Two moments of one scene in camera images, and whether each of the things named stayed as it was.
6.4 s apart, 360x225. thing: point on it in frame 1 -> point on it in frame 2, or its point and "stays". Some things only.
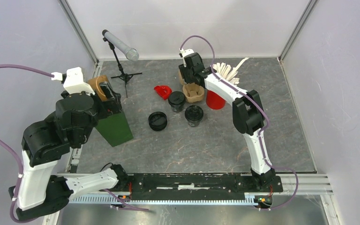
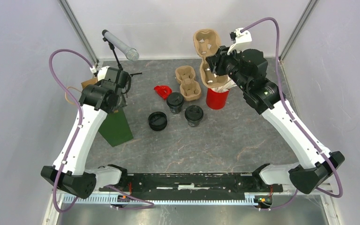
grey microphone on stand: [115, 41] stays
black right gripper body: [186, 74] -> [229, 64]
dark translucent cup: [176, 100] stays
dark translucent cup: [193, 114] stays
